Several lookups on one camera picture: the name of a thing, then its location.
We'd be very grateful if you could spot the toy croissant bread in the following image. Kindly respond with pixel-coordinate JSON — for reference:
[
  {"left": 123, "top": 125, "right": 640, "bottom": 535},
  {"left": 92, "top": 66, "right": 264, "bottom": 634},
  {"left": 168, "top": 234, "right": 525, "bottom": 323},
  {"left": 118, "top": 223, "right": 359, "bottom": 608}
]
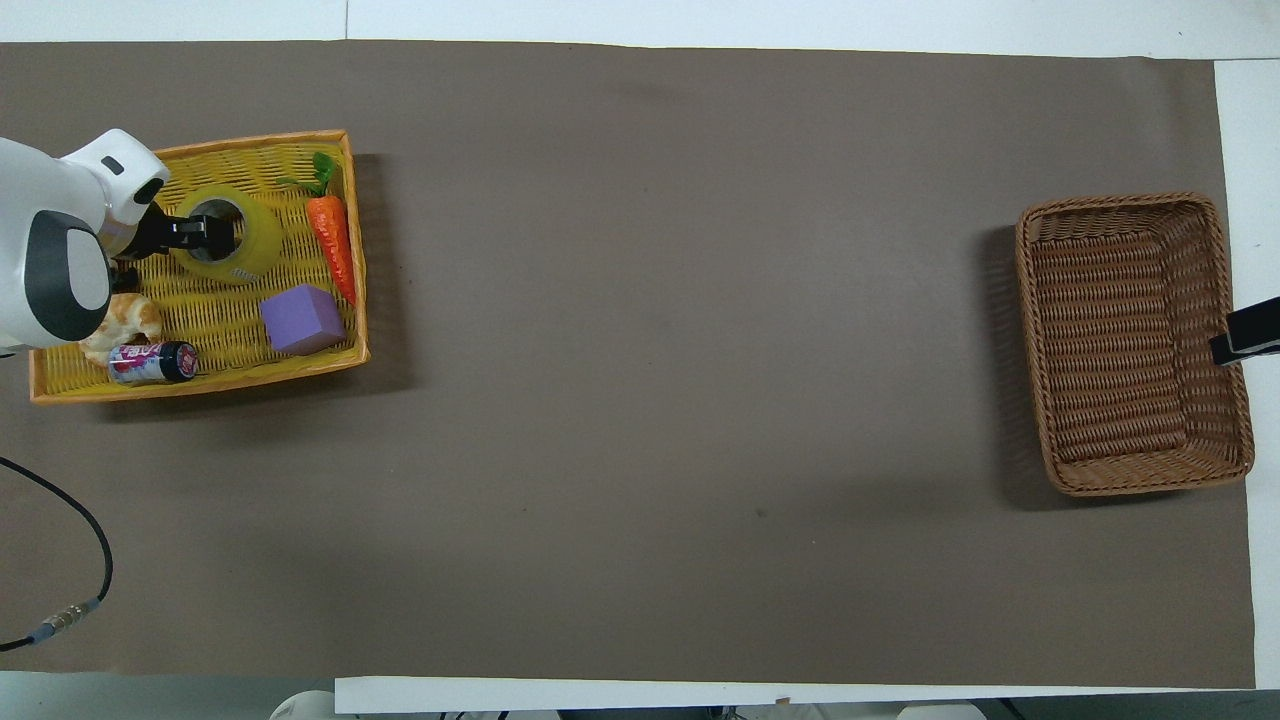
[{"left": 79, "top": 292, "right": 165, "bottom": 370}]

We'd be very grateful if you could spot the brown wicker basket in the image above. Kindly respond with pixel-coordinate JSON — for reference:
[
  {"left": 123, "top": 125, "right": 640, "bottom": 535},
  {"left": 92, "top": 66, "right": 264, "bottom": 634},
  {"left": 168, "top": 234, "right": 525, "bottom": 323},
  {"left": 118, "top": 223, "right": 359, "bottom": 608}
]
[{"left": 1014, "top": 191, "right": 1257, "bottom": 499}]

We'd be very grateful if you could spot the yellow woven basket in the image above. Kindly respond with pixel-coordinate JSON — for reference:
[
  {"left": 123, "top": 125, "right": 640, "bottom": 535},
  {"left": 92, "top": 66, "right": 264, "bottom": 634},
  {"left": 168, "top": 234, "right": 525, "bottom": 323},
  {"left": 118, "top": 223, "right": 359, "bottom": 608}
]
[{"left": 28, "top": 128, "right": 372, "bottom": 406}]

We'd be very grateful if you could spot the black cable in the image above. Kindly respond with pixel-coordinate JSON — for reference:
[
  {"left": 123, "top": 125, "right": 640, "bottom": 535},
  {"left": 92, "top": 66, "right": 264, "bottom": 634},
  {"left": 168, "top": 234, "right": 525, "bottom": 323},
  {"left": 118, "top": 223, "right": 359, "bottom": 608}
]
[{"left": 0, "top": 455, "right": 115, "bottom": 654}]

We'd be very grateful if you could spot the small drink can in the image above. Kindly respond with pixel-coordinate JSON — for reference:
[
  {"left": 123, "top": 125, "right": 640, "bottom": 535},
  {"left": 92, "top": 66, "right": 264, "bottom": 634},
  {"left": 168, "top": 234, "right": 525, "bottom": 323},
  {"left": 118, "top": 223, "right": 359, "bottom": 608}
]
[{"left": 107, "top": 340, "right": 200, "bottom": 387}]

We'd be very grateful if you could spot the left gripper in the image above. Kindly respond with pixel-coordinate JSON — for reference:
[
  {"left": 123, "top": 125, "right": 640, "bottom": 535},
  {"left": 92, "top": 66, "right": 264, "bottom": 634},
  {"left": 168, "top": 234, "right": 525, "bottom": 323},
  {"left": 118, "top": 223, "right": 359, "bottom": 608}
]
[{"left": 127, "top": 200, "right": 193, "bottom": 264}]

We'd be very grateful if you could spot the purple foam block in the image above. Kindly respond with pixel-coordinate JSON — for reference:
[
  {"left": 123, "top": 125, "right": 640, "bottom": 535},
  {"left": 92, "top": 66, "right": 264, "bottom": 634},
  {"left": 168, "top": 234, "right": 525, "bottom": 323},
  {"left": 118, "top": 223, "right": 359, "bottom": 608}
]
[{"left": 259, "top": 283, "right": 349, "bottom": 357}]

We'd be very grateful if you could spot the yellow tape roll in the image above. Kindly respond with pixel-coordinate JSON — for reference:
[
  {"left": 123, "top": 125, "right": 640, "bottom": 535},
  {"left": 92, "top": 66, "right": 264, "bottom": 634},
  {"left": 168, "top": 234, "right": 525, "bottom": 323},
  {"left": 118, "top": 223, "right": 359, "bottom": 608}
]
[{"left": 169, "top": 183, "right": 287, "bottom": 287}]

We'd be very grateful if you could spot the orange toy carrot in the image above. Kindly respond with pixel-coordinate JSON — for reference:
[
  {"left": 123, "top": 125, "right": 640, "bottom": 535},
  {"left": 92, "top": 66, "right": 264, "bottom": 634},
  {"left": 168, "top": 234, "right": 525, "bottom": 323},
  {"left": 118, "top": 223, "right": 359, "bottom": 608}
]
[{"left": 277, "top": 151, "right": 360, "bottom": 307}]

